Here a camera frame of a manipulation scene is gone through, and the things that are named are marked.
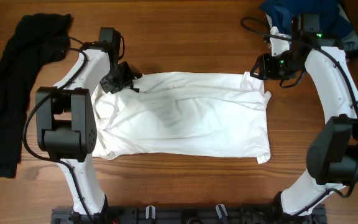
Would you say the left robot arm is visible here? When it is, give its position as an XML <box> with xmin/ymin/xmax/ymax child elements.
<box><xmin>31</xmin><ymin>27</ymin><xmax>141</xmax><ymax>223</ymax></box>

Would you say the white t-shirt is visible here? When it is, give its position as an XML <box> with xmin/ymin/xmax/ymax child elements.
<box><xmin>91</xmin><ymin>72</ymin><xmax>271</xmax><ymax>164</ymax></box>

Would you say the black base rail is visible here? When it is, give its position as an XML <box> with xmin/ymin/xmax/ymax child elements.
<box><xmin>50</xmin><ymin>205</ymin><xmax>328</xmax><ymax>224</ymax></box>

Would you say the folded grey garment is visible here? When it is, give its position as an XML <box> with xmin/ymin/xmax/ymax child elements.
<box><xmin>265</xmin><ymin>3</ymin><xmax>358</xmax><ymax>54</ymax></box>

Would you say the folded navy blue garment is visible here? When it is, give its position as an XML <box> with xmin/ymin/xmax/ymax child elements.
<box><xmin>259</xmin><ymin>0</ymin><xmax>355</xmax><ymax>40</ymax></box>

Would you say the left black cable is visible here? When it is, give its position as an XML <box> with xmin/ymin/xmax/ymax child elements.
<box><xmin>22</xmin><ymin>36</ymin><xmax>98</xmax><ymax>224</ymax></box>

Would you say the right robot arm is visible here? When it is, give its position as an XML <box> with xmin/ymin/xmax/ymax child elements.
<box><xmin>250</xmin><ymin>13</ymin><xmax>358</xmax><ymax>220</ymax></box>

